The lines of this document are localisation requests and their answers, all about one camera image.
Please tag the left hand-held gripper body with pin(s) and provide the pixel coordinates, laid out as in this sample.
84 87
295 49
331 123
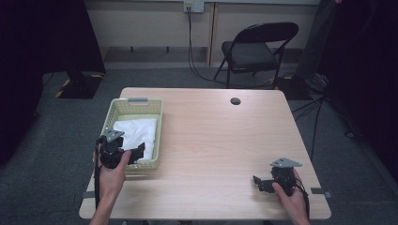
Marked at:
109 153

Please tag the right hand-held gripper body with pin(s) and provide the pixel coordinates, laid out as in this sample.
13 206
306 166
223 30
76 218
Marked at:
283 173

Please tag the white cloth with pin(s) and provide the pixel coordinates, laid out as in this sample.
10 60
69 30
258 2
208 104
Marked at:
137 132

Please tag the pale green plastic basket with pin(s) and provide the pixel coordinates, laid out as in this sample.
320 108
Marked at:
156 131

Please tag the person's left hand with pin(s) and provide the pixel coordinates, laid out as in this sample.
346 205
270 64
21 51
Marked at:
111 182

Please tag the person's right hand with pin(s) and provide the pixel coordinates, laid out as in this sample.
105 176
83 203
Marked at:
292 203

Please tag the grey tape strip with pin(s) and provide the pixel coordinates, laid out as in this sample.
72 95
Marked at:
320 191
88 195

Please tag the black stand base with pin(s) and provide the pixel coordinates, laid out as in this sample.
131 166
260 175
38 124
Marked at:
79 87
294 87

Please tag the black folding chair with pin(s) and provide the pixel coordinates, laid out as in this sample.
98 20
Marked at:
250 54

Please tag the black curtain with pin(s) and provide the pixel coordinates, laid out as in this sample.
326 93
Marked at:
37 47
366 78

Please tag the grey upright panel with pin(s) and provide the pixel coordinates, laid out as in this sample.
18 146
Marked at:
316 40

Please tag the white wall socket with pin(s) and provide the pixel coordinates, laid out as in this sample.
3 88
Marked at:
194 6

